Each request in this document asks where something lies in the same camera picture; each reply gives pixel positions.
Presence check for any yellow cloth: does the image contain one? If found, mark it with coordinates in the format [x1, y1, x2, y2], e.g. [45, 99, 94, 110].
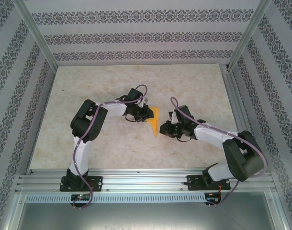
[148, 106, 161, 138]

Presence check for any grey metal sheet panel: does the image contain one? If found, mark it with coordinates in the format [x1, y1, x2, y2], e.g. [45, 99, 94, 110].
[18, 202, 278, 230]

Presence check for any aluminium mounting rail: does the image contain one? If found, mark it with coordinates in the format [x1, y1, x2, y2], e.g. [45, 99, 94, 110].
[15, 168, 275, 193]

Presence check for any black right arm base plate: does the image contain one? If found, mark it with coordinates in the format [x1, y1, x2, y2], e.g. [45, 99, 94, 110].
[187, 174, 232, 192]

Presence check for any aluminium side rail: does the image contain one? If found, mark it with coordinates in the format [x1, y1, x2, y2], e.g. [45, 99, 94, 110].
[220, 64, 265, 173]

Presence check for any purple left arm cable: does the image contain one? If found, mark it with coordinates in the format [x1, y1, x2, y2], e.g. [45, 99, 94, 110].
[71, 84, 148, 210]

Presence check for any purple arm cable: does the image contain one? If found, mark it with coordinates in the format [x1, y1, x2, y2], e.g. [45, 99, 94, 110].
[71, 84, 148, 210]
[170, 97, 269, 208]

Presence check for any slotted grey cable duct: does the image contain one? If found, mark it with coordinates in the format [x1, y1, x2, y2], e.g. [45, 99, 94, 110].
[25, 193, 206, 203]

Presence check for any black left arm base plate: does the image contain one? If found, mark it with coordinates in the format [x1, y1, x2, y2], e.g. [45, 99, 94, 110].
[60, 176, 103, 192]

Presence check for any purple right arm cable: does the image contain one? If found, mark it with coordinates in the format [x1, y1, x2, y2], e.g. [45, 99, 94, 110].
[170, 97, 269, 208]

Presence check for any aluminium frame post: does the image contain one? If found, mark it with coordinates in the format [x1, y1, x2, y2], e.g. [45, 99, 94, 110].
[228, 0, 272, 71]
[2, 191, 26, 230]
[15, 0, 58, 70]
[264, 191, 289, 230]

